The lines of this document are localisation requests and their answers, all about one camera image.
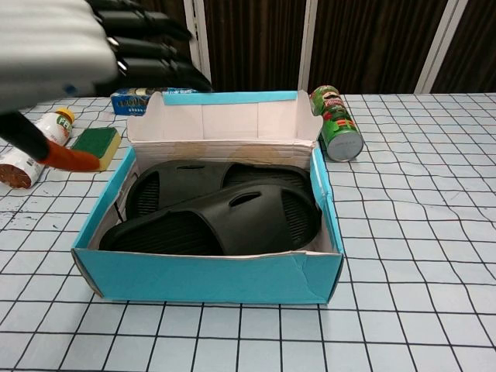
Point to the green Pringles can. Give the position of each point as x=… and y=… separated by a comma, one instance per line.
x=339, y=124

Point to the green yellow sponge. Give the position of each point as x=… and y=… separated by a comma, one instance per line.
x=95, y=137

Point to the white partition frame post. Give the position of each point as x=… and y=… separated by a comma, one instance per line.
x=199, y=23
x=441, y=42
x=313, y=38

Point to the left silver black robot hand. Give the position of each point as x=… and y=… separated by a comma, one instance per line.
x=46, y=50

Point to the white bottle yellow cap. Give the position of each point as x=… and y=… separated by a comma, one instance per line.
x=56, y=126

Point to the black rubber slipper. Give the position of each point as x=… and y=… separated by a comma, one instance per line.
x=232, y=228
x=174, y=182

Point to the blue cookie package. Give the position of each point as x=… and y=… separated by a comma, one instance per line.
x=129, y=104

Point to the light blue shoe box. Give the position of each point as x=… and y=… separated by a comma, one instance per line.
x=201, y=279

